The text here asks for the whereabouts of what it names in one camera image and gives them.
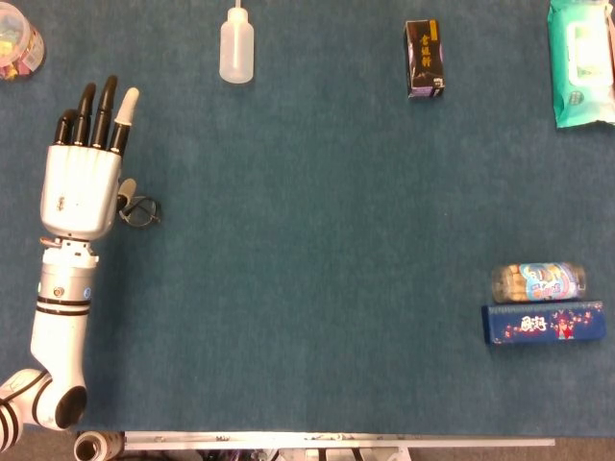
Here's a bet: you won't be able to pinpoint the long blue printed box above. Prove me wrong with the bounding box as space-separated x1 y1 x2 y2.
481 301 607 345

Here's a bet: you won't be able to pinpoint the wire-frame eyeglasses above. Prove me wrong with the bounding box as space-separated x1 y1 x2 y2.
117 195 162 228

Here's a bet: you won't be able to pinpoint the green wet wipes pack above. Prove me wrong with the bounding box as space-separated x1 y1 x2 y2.
547 0 615 130

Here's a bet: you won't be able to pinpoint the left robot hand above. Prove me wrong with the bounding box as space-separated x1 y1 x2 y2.
39 74 141 242

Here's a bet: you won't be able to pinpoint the clear jar of biscuits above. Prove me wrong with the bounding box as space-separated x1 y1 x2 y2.
490 261 588 304

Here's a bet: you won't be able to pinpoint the black carton with gold text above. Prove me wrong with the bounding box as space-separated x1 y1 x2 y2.
404 18 446 101

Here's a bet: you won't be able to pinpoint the translucent white squeeze bottle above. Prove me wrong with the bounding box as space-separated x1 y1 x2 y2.
218 0 256 85

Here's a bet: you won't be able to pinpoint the clear jar of colourful items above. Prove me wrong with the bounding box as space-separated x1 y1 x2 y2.
0 0 47 82

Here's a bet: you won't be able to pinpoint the roll of tape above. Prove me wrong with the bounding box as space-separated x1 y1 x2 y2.
72 430 127 461

